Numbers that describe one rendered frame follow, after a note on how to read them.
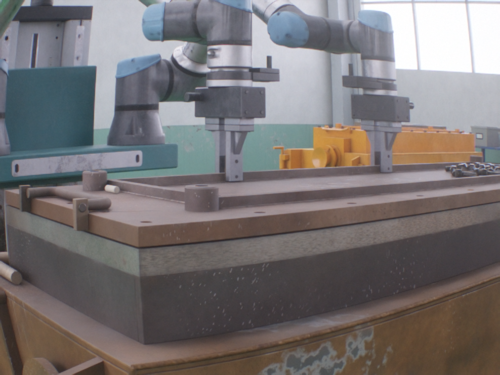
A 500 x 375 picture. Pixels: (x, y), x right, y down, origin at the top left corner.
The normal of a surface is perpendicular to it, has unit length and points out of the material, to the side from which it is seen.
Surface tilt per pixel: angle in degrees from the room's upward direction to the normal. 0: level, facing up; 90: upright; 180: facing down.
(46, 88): 90
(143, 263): 90
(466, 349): 90
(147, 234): 90
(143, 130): 72
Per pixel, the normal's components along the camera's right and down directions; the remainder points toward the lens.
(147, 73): 0.52, 0.08
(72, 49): 0.73, 0.07
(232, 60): 0.08, 0.10
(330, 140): -0.79, 0.05
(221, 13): -0.34, 0.09
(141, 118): 0.28, -0.22
